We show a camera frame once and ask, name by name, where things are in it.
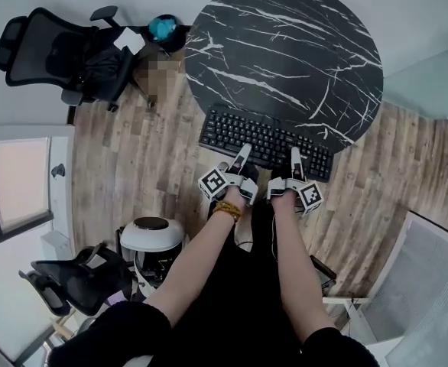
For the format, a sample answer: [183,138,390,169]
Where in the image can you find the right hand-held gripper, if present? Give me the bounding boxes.
[266,147,323,219]

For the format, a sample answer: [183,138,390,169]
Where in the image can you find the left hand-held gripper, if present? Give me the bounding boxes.
[197,143,258,206]

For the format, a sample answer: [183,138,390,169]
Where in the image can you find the black keyboard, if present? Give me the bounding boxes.
[199,104,335,184]

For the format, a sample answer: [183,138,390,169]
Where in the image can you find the person's right forearm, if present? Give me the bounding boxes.
[271,193,340,344]

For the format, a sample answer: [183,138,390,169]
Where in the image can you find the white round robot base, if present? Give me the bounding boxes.
[118,216,187,298]

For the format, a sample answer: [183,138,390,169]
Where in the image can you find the person's left forearm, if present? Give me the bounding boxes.
[143,187,248,329]

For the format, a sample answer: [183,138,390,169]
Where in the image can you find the black box device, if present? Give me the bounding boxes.
[309,254,338,296]

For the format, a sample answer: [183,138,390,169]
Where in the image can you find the frosted glass panel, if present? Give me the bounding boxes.
[382,43,448,121]

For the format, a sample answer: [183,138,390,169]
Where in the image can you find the black bin with teal bag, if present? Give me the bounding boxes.
[147,13,190,54]

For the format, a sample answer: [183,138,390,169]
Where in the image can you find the black jacket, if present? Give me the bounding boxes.
[81,47,135,102]

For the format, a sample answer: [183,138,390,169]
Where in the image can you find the person's black clothing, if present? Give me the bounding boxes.
[47,200,381,367]

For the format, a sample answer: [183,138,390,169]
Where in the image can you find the white paper sheet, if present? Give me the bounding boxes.
[112,28,147,54]

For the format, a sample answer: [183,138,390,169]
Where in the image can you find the black mesh office chair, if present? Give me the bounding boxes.
[18,242,134,317]
[0,5,143,113]

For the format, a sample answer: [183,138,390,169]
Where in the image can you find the dark framed window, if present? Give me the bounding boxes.
[0,138,54,252]

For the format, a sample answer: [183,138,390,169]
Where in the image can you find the amber bead bracelet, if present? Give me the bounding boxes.
[212,200,244,223]

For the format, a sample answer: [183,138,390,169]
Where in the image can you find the thin white cable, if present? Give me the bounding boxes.
[271,204,281,262]

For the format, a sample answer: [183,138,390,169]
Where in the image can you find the white desk frame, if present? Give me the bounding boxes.
[322,294,378,343]

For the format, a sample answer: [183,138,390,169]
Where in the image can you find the grey panel with white frame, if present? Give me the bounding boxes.
[361,210,448,367]

